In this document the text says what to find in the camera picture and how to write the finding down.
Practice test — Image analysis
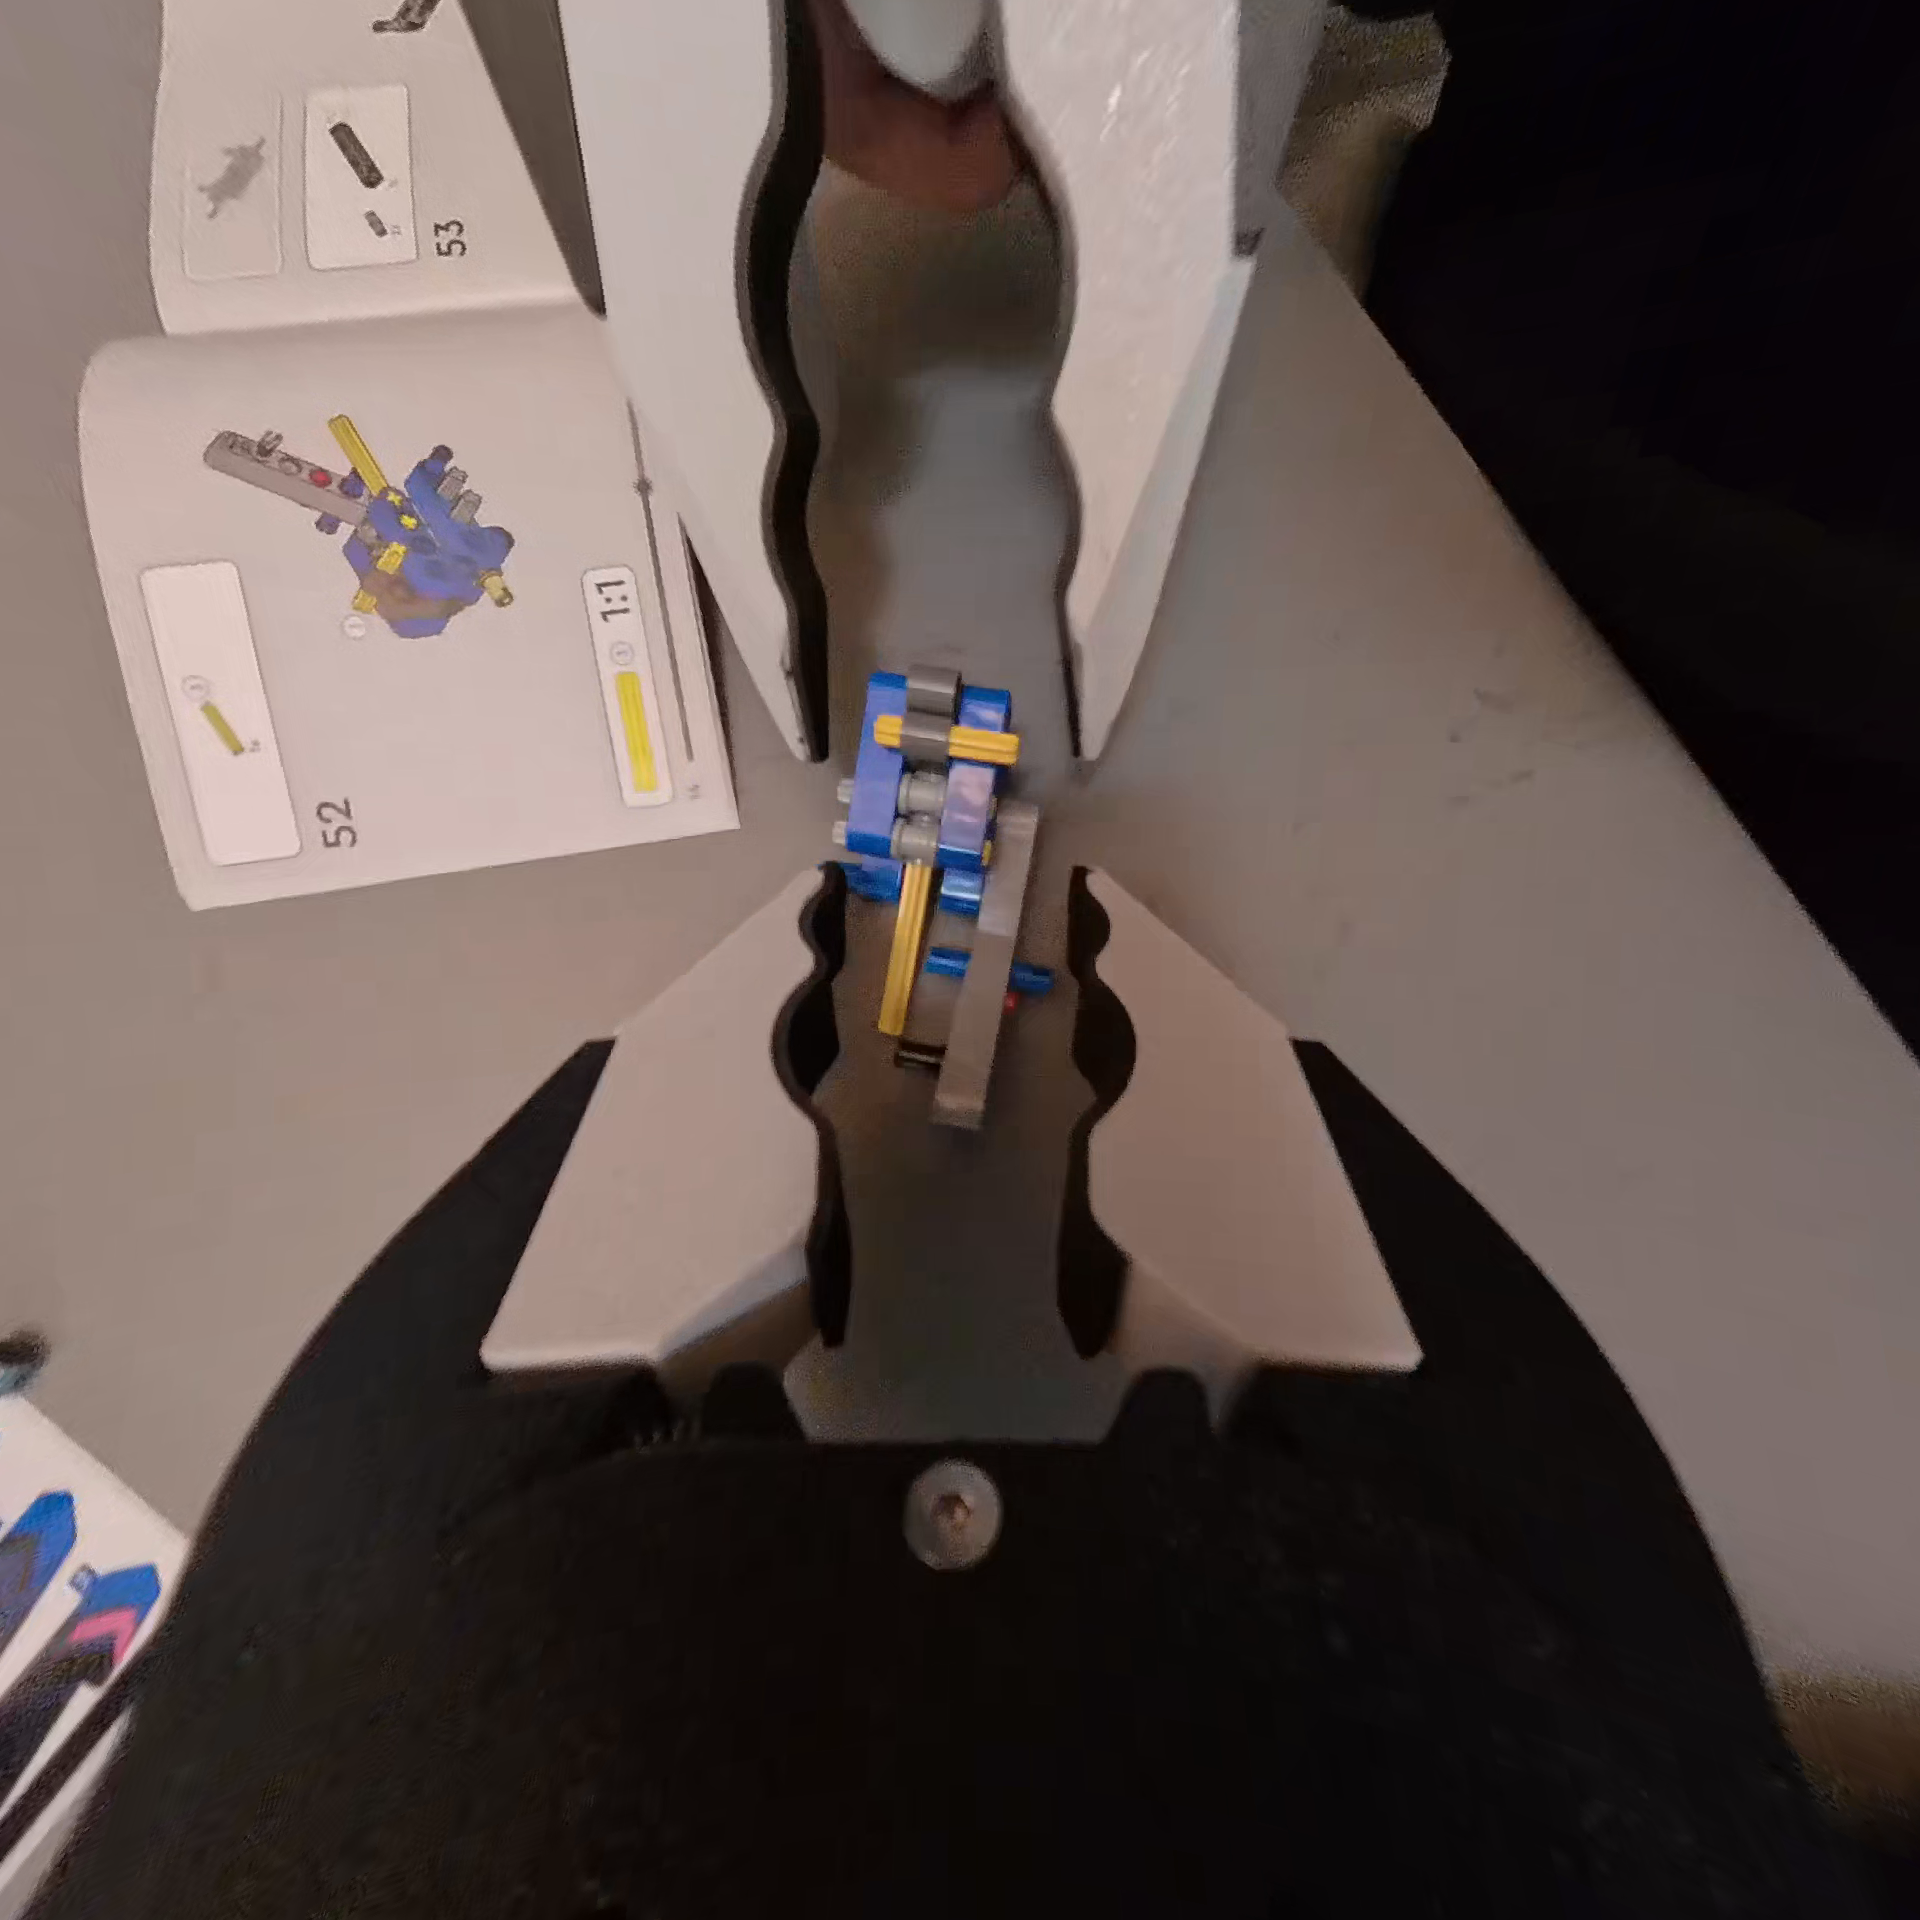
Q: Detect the person's right hand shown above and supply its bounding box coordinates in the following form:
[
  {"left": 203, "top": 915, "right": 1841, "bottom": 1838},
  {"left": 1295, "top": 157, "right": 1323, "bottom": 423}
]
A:
[{"left": 828, "top": 67, "right": 1032, "bottom": 216}]

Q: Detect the open instruction booklet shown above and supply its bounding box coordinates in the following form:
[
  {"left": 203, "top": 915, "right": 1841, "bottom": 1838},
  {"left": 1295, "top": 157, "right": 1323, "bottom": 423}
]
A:
[{"left": 76, "top": 0, "right": 743, "bottom": 918}]

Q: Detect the blue toy brick assembly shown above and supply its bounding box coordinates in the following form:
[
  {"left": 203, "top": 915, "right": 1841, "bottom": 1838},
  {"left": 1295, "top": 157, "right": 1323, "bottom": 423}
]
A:
[{"left": 821, "top": 660, "right": 1051, "bottom": 1134}]

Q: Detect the sticker sheet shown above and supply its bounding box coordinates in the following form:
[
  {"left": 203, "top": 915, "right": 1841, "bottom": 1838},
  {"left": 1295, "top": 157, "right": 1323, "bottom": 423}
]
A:
[{"left": 0, "top": 1396, "right": 186, "bottom": 1920}]

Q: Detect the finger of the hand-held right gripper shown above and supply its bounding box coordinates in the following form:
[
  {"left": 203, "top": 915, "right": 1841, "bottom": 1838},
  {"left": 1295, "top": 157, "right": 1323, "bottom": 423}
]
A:
[
  {"left": 987, "top": 0, "right": 1264, "bottom": 770},
  {"left": 455, "top": 0, "right": 835, "bottom": 764}
]

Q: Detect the long yellow toy axle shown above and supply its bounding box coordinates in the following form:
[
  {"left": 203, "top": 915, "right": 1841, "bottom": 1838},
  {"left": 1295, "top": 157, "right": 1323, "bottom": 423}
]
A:
[{"left": 874, "top": 856, "right": 945, "bottom": 1040}]

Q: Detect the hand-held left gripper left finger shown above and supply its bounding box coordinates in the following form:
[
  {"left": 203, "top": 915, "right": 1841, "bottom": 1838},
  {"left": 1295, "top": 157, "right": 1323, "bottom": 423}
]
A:
[{"left": 477, "top": 869, "right": 853, "bottom": 1404}]

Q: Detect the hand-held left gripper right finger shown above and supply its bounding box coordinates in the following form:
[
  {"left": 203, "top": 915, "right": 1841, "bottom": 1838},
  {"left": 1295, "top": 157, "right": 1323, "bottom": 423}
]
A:
[{"left": 1057, "top": 859, "right": 1427, "bottom": 1404}]

